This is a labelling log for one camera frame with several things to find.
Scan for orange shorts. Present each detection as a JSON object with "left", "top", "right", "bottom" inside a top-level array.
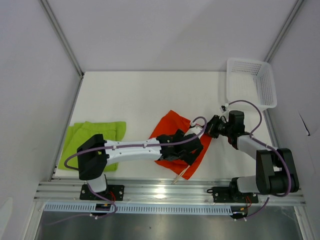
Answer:
[{"left": 150, "top": 110, "right": 212, "bottom": 180}]

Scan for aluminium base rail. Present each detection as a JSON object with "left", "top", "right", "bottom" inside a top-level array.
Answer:
[{"left": 33, "top": 177, "right": 306, "bottom": 207}]

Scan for left aluminium corner post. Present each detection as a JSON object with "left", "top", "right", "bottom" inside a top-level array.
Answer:
[{"left": 39, "top": 0, "right": 84, "bottom": 77}]

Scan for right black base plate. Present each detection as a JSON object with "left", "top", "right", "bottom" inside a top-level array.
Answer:
[{"left": 206, "top": 186, "right": 259, "bottom": 204}]

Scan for white plastic basket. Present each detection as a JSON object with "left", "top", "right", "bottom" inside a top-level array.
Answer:
[{"left": 226, "top": 57, "right": 277, "bottom": 111}]

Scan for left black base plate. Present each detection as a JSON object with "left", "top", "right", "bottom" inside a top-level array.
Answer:
[{"left": 79, "top": 184, "right": 125, "bottom": 201}]

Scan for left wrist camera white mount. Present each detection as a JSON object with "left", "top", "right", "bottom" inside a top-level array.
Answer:
[{"left": 185, "top": 121, "right": 203, "bottom": 138}]

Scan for lime green shorts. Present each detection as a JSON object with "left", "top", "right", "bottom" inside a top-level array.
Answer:
[{"left": 57, "top": 121, "right": 128, "bottom": 172}]

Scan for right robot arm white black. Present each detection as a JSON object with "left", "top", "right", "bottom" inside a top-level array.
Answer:
[{"left": 205, "top": 110, "right": 300, "bottom": 202}]

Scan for right aluminium corner post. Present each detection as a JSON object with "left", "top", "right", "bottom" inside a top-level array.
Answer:
[{"left": 264, "top": 0, "right": 307, "bottom": 63}]

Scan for aluminium corner post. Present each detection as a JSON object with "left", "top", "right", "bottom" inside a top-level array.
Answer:
[
  {"left": 39, "top": 0, "right": 84, "bottom": 77},
  {"left": 264, "top": 0, "right": 307, "bottom": 63}
]

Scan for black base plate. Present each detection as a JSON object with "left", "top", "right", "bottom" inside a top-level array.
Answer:
[
  {"left": 206, "top": 186, "right": 259, "bottom": 204},
  {"left": 79, "top": 184, "right": 125, "bottom": 201}
]

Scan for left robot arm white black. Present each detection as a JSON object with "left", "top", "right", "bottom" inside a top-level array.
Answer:
[{"left": 76, "top": 125, "right": 204, "bottom": 200}]

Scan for white slotted cable duct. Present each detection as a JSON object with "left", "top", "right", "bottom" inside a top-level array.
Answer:
[{"left": 44, "top": 202, "right": 233, "bottom": 216}]

